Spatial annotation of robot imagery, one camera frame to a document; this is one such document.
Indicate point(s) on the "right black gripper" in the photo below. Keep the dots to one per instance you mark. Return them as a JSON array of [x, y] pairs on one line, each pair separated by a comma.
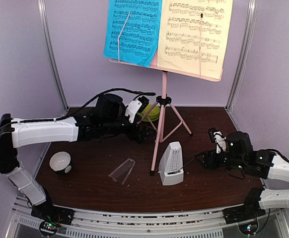
[[210, 158]]

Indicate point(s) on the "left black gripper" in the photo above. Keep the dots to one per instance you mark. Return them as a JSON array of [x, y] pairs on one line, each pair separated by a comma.
[[141, 137]]

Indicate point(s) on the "pink music stand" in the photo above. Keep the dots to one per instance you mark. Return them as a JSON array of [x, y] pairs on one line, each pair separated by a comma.
[[163, 100]]

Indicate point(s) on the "grey metronome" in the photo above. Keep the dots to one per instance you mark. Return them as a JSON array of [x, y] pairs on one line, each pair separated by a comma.
[[171, 165]]

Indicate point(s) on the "clear metronome front cover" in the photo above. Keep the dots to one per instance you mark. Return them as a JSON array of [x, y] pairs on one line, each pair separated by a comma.
[[122, 172]]

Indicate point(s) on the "blue sheet music paper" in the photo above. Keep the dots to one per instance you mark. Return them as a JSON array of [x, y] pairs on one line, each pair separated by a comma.
[[133, 30]]

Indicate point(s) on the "yellow paper sheet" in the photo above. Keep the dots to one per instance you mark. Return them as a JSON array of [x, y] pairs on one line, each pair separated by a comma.
[[193, 36]]

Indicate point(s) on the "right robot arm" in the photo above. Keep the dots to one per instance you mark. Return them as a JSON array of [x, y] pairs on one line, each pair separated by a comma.
[[235, 152]]

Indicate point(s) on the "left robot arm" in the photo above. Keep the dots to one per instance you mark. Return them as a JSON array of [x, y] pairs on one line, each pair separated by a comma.
[[109, 118]]

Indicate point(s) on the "green bowl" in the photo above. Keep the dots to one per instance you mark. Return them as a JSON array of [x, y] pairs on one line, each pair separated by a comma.
[[154, 113]]

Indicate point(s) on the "white bowl dark outside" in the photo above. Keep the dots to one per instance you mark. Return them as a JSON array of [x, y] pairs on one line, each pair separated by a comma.
[[61, 163]]

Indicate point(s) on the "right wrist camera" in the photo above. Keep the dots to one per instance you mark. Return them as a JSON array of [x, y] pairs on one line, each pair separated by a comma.
[[218, 139]]

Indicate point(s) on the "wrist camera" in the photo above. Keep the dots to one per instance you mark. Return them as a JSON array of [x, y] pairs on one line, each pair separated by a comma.
[[136, 106], [218, 139]]

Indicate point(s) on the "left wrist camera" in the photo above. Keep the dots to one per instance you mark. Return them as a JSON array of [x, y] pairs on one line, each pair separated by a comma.
[[136, 106]]

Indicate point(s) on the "aluminium front rail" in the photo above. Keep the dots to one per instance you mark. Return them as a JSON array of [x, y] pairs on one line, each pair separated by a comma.
[[207, 223]]

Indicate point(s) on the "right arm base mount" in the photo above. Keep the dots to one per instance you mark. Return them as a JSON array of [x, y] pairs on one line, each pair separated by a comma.
[[246, 218]]

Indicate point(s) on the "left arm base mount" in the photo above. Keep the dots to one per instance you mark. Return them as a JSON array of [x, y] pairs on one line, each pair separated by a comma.
[[51, 224]]

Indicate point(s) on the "right frame post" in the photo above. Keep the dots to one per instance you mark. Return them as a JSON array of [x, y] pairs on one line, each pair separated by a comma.
[[245, 48]]

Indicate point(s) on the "frame post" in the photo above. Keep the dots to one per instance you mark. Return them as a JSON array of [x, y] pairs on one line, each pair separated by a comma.
[[245, 48], [50, 51]]

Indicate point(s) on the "left frame post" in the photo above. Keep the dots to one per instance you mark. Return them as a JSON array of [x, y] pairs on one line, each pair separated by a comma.
[[50, 51]]

